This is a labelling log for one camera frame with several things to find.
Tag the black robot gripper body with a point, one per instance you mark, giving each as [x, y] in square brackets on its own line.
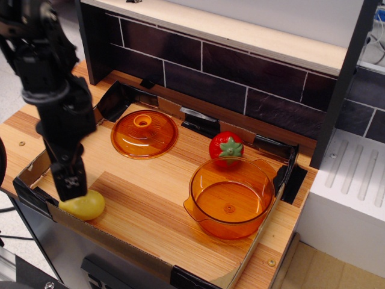
[66, 115]

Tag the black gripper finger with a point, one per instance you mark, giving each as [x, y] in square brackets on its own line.
[70, 179]

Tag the yellow toy potato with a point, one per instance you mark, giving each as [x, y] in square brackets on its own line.
[86, 207]

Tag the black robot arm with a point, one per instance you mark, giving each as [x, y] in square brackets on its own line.
[37, 49]

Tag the orange transparent pot lid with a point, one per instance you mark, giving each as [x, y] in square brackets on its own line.
[144, 134]

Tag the orange transparent plastic pot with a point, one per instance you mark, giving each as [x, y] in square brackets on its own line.
[230, 197]

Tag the cardboard fence with black tape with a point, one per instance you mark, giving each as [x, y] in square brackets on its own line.
[145, 238]

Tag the red toy strawberry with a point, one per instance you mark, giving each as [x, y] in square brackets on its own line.
[225, 147]

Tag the dark tiled backsplash shelf unit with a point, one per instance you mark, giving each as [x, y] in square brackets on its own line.
[281, 86]

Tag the white toy sink drainboard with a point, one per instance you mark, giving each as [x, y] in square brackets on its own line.
[343, 215]

